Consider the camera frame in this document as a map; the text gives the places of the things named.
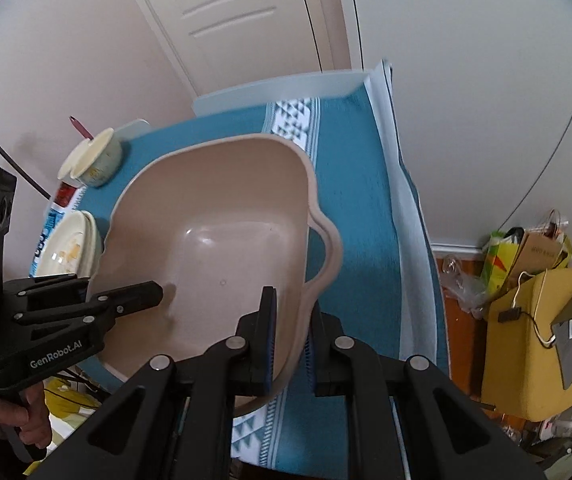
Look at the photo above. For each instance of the plain white plate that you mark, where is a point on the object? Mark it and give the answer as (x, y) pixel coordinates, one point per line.
(97, 245)

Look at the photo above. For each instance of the teal patterned tablecloth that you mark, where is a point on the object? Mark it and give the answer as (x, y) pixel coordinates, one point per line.
(361, 200)

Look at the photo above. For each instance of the yellow stool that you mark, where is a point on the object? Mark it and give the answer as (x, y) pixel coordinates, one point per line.
(521, 360)

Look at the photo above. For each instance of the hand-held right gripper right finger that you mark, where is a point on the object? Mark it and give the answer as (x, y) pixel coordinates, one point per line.
(311, 360)

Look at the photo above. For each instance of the white wardrobe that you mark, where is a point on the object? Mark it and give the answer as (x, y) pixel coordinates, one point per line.
(466, 110)

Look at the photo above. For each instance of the brown paper bag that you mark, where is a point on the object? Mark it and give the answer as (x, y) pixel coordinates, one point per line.
(541, 250)

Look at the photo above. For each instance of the cream bowl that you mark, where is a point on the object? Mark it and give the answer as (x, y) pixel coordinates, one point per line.
(102, 170)

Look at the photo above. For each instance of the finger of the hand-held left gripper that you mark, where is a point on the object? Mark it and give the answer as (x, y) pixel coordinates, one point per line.
(131, 297)
(51, 282)

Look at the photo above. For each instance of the white bowl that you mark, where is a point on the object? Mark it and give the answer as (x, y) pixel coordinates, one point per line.
(83, 152)

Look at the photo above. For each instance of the white panelled door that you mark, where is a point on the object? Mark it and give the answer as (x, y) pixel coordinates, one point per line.
(226, 10)

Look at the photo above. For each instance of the duck print plate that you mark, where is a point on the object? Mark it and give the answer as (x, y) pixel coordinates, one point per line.
(63, 252)

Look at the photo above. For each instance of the black adapter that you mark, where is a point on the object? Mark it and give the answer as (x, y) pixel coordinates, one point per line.
(509, 315)

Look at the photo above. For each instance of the green and yellow bag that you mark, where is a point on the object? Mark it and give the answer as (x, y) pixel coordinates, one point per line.
(498, 260)

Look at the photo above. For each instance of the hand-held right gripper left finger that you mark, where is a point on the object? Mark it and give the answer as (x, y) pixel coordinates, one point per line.
(267, 340)

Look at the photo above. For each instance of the clear plastic bag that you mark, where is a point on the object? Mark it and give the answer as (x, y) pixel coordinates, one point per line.
(461, 282)

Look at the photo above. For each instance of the small white tray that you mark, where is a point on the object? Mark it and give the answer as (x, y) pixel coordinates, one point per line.
(133, 127)

